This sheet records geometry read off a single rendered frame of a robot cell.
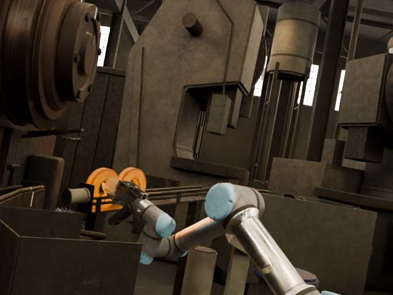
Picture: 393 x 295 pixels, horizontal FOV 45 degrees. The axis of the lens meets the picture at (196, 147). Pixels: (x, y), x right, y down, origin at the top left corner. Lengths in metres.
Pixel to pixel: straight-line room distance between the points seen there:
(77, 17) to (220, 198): 0.64
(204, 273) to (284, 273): 0.71
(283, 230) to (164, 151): 1.25
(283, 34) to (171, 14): 6.26
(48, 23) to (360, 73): 3.98
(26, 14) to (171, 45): 3.00
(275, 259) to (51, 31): 0.83
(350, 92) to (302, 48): 5.32
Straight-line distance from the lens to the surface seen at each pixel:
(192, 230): 1.70
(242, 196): 1.43
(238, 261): 2.04
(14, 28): 1.25
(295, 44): 10.22
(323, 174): 5.05
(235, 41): 4.07
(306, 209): 3.51
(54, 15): 1.30
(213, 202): 1.44
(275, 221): 3.41
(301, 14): 10.41
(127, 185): 1.75
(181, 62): 4.12
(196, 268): 1.99
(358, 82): 4.94
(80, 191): 1.78
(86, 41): 1.38
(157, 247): 1.71
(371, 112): 4.70
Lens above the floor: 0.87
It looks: 2 degrees up
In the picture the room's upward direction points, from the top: 10 degrees clockwise
